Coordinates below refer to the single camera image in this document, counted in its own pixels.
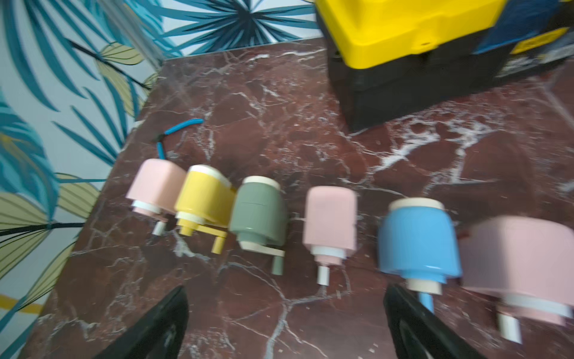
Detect green pencil sharpener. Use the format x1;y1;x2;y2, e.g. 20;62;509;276
230;176;288;275

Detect yellow black toolbox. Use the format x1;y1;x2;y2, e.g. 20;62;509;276
315;1;573;131

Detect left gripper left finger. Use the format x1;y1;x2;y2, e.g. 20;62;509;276
96;286;189;358

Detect pink pencil sharpener back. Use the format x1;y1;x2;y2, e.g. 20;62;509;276
303;185;357;287

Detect pink pencil sharpener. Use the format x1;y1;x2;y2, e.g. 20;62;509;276
459;216;573;343
303;185;357;287
126;159;187;236

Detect blue pencil sharpener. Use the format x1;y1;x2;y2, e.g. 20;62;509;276
378;197;463;312

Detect yellow pencil sharpener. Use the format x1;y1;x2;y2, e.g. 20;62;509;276
175;165;236;254

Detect pink pencil sharpener front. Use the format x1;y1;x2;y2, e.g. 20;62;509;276
126;159;187;236

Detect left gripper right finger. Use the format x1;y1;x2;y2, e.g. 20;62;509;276
384;284;484;359

